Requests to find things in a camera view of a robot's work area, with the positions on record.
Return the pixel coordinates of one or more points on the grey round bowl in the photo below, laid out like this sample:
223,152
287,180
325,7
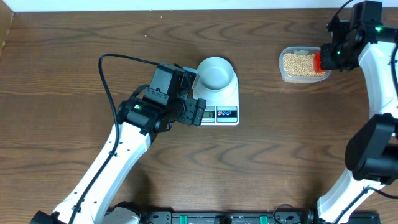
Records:
215,73

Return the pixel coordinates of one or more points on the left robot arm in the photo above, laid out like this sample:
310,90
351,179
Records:
149,111

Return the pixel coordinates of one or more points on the soybeans pile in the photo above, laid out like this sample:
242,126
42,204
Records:
301,65

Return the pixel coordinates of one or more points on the clear plastic container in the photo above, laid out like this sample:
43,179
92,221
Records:
297,79

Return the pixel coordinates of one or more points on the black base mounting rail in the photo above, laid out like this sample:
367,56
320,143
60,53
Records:
163,217

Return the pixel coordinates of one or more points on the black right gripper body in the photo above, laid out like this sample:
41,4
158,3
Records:
336,56

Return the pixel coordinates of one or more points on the white digital kitchen scale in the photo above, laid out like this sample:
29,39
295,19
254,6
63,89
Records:
222,106

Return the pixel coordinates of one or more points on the red plastic measuring scoop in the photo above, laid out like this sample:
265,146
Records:
316,63

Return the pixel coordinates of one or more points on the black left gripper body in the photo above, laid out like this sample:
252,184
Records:
186,111

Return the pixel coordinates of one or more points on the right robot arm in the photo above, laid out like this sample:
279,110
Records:
370,157

